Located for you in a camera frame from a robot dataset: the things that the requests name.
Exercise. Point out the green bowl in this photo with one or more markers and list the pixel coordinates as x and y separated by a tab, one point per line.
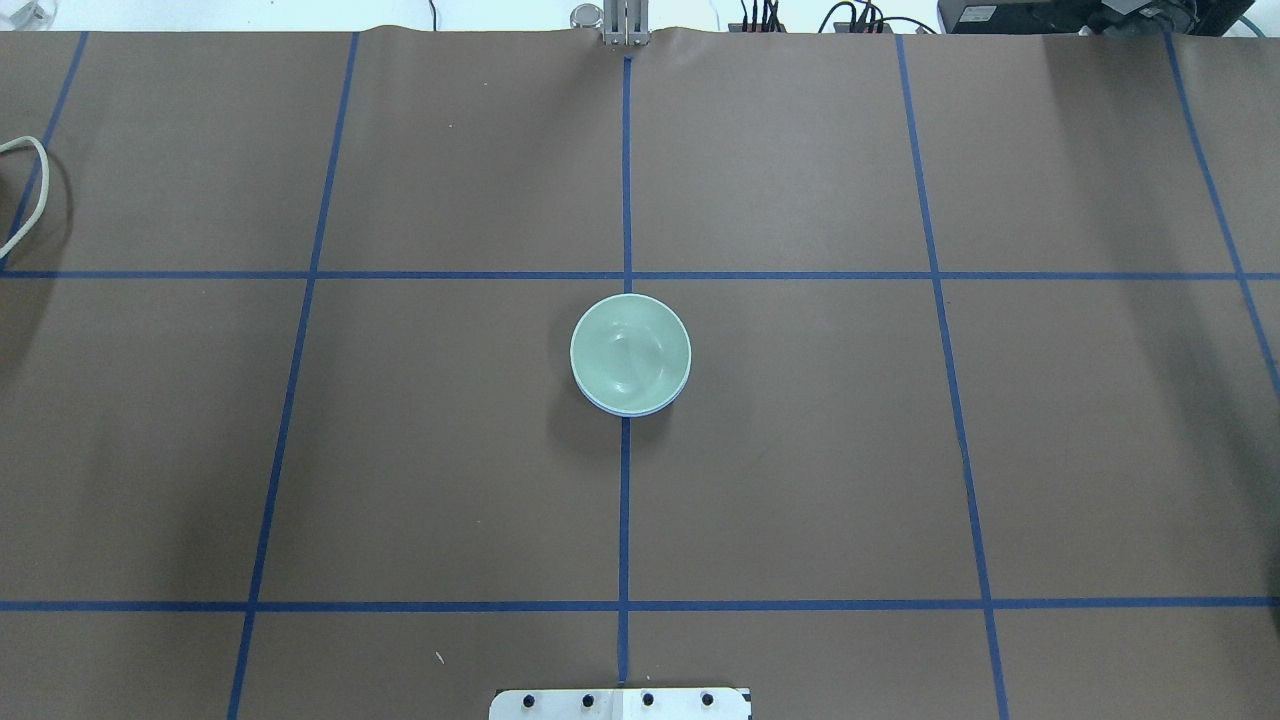
632	337

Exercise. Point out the blue bowl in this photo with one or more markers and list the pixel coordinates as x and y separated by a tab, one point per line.
630	399

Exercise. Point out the brown paper table cover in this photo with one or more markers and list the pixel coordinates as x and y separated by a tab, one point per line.
981	421

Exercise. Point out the aluminium frame post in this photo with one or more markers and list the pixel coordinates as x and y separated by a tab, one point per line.
625	23

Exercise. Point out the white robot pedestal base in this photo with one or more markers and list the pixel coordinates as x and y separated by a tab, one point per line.
623	703

